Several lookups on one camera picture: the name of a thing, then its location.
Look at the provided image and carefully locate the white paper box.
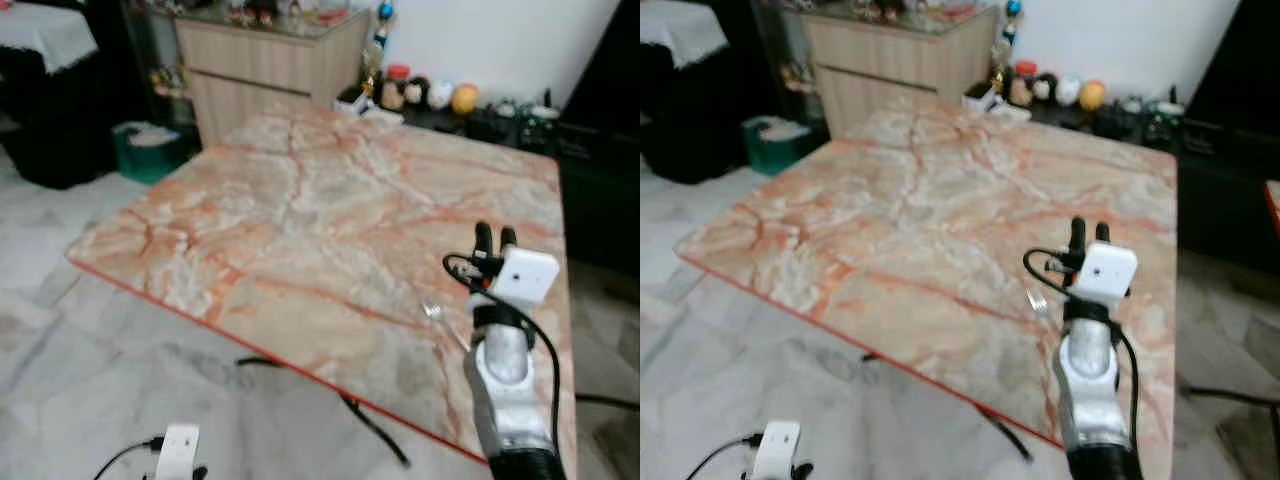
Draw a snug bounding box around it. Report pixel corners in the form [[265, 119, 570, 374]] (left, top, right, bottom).
[[343, 95, 404, 127], [964, 85, 1032, 122]]

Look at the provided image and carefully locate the red-lidded jar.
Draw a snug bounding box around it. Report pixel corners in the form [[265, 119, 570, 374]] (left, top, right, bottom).
[[1010, 60, 1039, 107], [384, 64, 413, 111]]

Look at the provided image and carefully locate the black table leg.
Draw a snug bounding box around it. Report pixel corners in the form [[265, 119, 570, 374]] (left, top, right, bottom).
[[858, 350, 1033, 463], [234, 355, 411, 468]]

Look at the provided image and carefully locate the dark television screen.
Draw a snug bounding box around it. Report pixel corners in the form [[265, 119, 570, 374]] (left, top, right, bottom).
[[560, 0, 641, 151], [1185, 0, 1280, 136]]

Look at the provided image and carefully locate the trophy with blue ball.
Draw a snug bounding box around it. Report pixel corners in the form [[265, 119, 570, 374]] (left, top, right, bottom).
[[990, 0, 1025, 96], [362, 0, 396, 101]]

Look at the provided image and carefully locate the black cloth-covered furniture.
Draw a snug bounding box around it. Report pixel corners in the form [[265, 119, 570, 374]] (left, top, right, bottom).
[[640, 42, 751, 184], [0, 45, 126, 191]]

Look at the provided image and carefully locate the light wooden cabinet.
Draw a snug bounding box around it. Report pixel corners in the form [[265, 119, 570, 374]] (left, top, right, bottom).
[[800, 5, 1001, 139], [175, 8, 373, 149]]

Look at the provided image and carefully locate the white lace cloth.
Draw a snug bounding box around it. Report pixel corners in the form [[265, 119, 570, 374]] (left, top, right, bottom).
[[0, 0, 100, 74], [640, 0, 730, 69]]

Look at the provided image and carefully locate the green plastic bin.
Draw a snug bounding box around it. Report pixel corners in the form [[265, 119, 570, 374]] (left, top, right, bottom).
[[741, 115, 829, 178], [111, 120, 198, 186]]

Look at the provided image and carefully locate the dark glass display shelf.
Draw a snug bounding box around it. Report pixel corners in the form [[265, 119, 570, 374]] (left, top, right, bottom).
[[120, 0, 193, 129], [745, 0, 816, 121]]

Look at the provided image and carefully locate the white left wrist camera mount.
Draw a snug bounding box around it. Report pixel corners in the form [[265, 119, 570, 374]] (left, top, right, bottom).
[[155, 424, 202, 480], [751, 421, 802, 480]]

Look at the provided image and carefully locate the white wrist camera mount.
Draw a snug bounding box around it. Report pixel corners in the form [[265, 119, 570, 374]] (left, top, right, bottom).
[[488, 246, 562, 307], [155, 424, 202, 480], [751, 421, 802, 480], [1070, 241, 1140, 307]]

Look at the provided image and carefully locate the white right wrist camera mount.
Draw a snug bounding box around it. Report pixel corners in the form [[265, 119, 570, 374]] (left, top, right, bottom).
[[1070, 241, 1140, 307], [488, 246, 562, 307]]

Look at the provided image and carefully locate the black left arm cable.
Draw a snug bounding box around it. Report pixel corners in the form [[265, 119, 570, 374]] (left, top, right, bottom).
[[684, 434, 763, 480], [93, 436, 167, 480]]

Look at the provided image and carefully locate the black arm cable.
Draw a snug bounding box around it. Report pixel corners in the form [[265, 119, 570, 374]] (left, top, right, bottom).
[[684, 434, 763, 480], [1022, 247, 1142, 453], [443, 253, 563, 456], [93, 436, 167, 480]]

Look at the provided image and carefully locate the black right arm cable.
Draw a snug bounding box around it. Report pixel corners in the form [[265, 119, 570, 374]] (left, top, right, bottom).
[[1022, 247, 1142, 453], [443, 253, 563, 456]]

